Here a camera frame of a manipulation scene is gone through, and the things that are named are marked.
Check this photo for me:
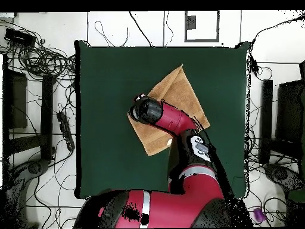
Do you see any tan terry towel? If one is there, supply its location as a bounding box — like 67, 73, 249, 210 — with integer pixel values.
127, 63, 211, 157

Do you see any dark green table cloth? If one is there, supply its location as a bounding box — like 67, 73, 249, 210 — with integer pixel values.
74, 39, 251, 200

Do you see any black power strip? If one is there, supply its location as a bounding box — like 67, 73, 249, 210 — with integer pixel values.
56, 111, 76, 152

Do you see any dark grey square plate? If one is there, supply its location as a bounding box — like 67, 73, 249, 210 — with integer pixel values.
185, 15, 197, 30

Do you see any grey stand base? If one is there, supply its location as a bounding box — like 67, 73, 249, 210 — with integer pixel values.
3, 158, 49, 228
263, 163, 304, 191

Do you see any black upright bar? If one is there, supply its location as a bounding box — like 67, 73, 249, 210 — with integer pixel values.
259, 79, 274, 165

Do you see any black rectangular box device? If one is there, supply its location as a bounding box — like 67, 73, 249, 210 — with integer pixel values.
4, 27, 37, 48

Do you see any black box cabinet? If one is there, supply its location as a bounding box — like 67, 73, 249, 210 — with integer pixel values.
276, 79, 305, 144

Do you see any purple small object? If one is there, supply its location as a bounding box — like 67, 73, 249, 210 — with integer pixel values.
253, 207, 267, 223

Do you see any black diagonal cable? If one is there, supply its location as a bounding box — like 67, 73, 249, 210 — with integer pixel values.
129, 11, 153, 48

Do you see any grey rectangular frame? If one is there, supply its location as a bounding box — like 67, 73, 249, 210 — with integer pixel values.
184, 10, 220, 43

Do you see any black stand frame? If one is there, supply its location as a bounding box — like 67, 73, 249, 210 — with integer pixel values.
7, 74, 57, 161

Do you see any black cable tangle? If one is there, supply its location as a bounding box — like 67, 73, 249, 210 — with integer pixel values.
0, 18, 77, 82

